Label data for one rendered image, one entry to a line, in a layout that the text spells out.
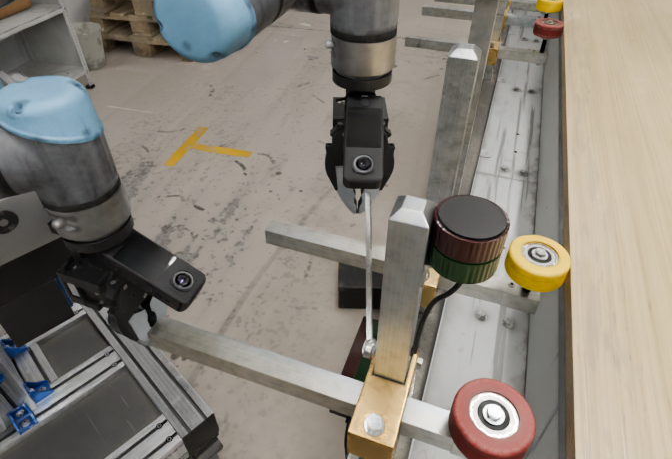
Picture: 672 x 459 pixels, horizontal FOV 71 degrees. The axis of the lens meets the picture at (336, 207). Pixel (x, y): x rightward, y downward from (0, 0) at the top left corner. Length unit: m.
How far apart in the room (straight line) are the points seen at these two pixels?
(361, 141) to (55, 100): 0.30
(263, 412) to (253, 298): 0.44
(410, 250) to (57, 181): 0.32
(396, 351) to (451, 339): 0.41
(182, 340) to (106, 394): 0.82
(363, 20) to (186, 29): 0.19
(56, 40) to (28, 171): 3.10
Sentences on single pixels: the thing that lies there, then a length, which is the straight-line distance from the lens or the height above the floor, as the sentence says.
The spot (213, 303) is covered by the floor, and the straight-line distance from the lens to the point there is 1.81.
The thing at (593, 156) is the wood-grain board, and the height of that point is 0.90.
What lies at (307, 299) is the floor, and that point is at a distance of 1.77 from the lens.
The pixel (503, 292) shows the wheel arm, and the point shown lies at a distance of 0.74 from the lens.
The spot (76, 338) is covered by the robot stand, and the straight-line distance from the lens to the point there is 1.59.
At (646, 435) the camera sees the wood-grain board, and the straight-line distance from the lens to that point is 0.59.
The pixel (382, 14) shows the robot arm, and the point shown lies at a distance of 0.53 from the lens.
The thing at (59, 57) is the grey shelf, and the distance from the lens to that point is 3.62.
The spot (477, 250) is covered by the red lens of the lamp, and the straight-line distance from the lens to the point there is 0.38.
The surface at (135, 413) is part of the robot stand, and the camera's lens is 1.39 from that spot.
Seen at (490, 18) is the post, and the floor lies 1.12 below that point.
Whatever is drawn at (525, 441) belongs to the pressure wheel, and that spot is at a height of 0.91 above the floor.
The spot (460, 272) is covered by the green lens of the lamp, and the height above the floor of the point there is 1.08.
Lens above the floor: 1.36
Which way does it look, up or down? 39 degrees down
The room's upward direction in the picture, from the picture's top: straight up
